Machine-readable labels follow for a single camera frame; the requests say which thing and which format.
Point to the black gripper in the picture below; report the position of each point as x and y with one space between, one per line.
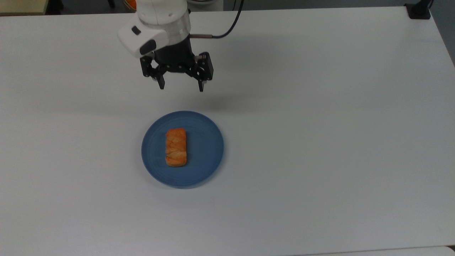
176 57

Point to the golden brown bread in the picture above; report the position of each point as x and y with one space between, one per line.
176 147

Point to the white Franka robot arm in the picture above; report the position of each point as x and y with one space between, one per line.
160 17

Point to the orange object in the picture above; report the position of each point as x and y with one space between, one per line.
131 3

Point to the blue round plate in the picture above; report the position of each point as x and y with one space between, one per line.
204 149

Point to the wooden furniture piece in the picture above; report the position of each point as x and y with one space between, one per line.
21 6

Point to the black table clamp mount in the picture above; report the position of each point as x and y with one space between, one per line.
419 12

